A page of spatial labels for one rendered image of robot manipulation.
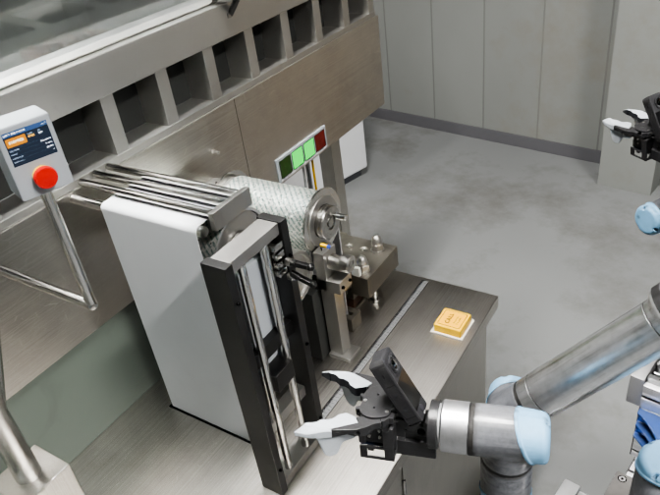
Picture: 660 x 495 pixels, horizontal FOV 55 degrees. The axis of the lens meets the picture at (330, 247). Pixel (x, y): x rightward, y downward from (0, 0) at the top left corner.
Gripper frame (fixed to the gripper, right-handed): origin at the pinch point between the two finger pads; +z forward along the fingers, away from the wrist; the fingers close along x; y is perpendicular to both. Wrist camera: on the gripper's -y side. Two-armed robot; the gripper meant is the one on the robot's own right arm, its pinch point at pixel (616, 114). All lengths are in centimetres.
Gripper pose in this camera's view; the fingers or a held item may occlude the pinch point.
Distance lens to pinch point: 190.0
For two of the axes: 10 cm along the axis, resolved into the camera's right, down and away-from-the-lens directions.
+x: 8.9, -4.2, 1.9
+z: -3.9, -4.6, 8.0
